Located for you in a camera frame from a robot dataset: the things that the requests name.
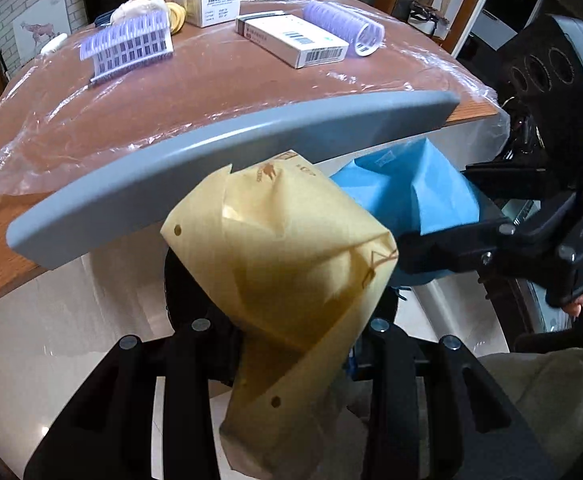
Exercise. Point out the wall poster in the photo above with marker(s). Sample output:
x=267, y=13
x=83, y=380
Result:
x=36, y=30

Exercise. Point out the cream powder puff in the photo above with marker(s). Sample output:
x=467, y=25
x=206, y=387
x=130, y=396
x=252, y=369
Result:
x=139, y=10

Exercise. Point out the yellow paper bag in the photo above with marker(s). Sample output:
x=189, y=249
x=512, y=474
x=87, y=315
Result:
x=281, y=260

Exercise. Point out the clear plastic sheet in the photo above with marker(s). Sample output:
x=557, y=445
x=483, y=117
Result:
x=221, y=85

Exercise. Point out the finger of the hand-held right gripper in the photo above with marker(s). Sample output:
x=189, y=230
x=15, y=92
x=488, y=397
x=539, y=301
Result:
x=461, y=247
x=506, y=180

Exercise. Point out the person's right hand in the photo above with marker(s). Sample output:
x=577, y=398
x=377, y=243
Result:
x=575, y=305

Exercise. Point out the grey curved board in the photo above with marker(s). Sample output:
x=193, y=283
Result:
x=171, y=160

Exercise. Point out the yellow round lid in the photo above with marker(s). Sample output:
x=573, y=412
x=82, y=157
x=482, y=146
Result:
x=177, y=17

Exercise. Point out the small white object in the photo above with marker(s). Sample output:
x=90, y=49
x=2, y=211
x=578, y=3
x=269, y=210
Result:
x=53, y=44

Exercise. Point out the dark blue object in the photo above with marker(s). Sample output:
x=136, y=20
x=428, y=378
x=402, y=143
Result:
x=102, y=19

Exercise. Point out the black trash bin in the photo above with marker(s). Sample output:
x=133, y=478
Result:
x=172, y=285

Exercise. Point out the white feather picture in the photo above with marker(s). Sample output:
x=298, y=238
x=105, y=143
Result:
x=451, y=2

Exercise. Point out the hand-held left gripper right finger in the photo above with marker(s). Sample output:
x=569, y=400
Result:
x=386, y=360

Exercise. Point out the long white barcode box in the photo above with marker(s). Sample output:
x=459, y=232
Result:
x=291, y=37

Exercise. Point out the person's olive jacket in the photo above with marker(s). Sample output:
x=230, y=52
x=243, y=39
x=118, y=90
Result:
x=561, y=400

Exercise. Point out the small white cardboard box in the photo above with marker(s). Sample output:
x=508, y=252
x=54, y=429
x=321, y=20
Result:
x=211, y=5

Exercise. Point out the round purple hair roller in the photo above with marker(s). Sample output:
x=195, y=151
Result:
x=336, y=22

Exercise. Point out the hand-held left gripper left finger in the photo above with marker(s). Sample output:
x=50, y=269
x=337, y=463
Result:
x=196, y=360

